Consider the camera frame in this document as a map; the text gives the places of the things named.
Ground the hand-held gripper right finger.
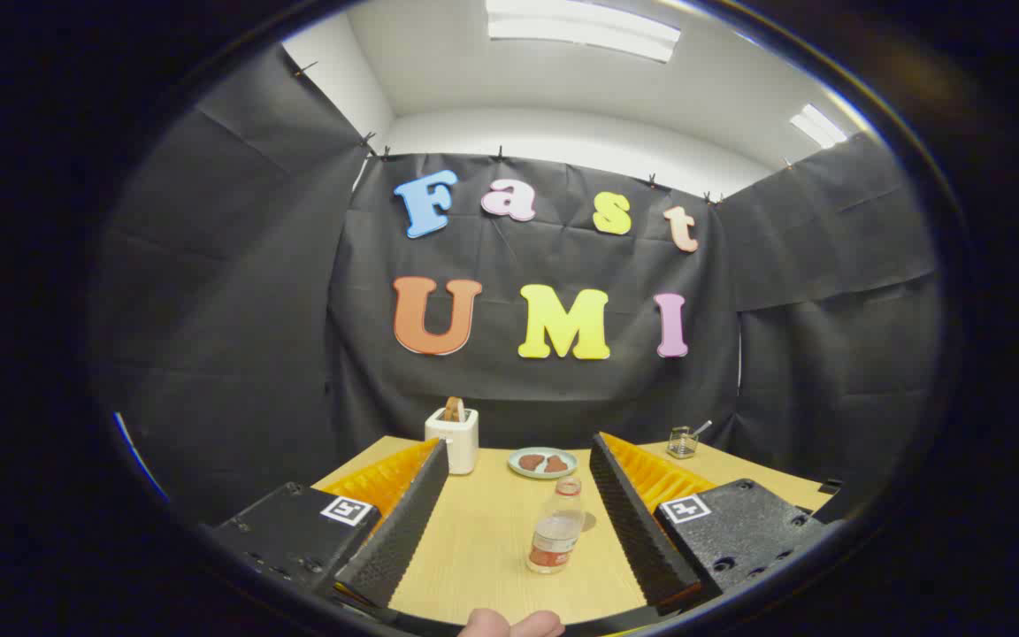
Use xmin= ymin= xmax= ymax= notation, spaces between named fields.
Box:
xmin=589 ymin=432 xmax=829 ymax=618

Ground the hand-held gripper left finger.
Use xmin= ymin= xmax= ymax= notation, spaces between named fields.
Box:
xmin=209 ymin=438 xmax=450 ymax=611

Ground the clear plastic juice bottle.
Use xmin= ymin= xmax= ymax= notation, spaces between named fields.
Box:
xmin=525 ymin=476 xmax=586 ymax=574

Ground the wooden table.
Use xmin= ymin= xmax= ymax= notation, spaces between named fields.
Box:
xmin=310 ymin=434 xmax=833 ymax=627

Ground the white toaster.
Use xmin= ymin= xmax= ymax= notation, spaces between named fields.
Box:
xmin=425 ymin=407 xmax=480 ymax=476

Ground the pale green plate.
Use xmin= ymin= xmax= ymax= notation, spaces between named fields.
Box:
xmin=508 ymin=447 xmax=578 ymax=480

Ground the black backdrop cloth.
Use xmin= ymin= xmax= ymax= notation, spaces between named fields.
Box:
xmin=89 ymin=44 xmax=944 ymax=523

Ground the small ceiling light panel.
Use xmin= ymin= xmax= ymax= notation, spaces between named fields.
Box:
xmin=790 ymin=104 xmax=848 ymax=149

